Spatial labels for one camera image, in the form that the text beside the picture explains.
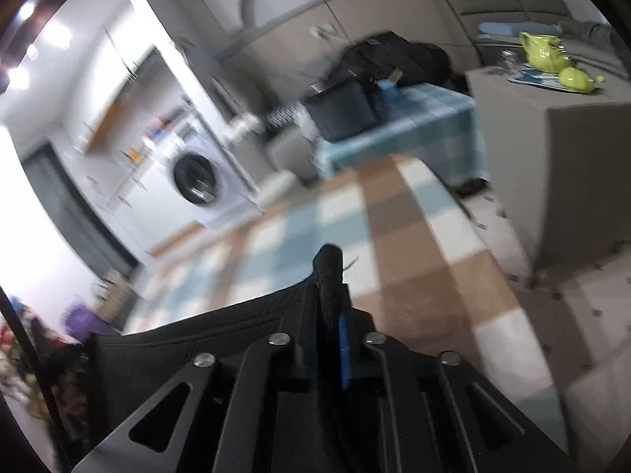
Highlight tall grey side table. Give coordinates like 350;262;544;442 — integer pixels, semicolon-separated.
465;65;631;273

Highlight white cloth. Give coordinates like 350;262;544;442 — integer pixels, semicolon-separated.
230;112;263;135

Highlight green cup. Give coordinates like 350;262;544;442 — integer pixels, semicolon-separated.
559;67;598;94

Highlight wicker basket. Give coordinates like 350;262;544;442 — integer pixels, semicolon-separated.
95;270;140;332

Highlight checked blanket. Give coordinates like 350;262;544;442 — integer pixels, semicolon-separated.
121;154;568;405

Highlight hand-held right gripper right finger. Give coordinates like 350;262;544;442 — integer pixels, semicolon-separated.
339;303;580;473

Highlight blue checked tablecloth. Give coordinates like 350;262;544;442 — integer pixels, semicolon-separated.
314;83;490;194

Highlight white washing machine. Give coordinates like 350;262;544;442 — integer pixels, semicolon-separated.
170;130;259;230

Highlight dark door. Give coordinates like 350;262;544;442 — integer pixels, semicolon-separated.
21;142;140;279

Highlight dark grey clothes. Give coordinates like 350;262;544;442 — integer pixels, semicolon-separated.
558;20;623;52

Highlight blue pillow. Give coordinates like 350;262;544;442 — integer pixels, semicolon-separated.
480;20;559;39

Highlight black jacket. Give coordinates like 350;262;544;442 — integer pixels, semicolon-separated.
319;31;470;95

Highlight grey sofa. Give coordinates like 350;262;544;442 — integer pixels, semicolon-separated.
212;0;631;183

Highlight blue tray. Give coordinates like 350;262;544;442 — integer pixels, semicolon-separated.
507;65;608;93

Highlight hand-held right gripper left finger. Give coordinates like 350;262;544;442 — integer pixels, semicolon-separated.
71;281;322;473

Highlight houndstooth cushion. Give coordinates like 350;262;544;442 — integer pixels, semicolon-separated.
265;102;307;128

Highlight purple bag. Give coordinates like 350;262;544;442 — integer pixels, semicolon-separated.
63;302;101;345

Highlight black rice cooker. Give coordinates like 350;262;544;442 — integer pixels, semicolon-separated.
302;80;381;142

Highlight black metal stand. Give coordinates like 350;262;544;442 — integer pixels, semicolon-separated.
0;287;71;473

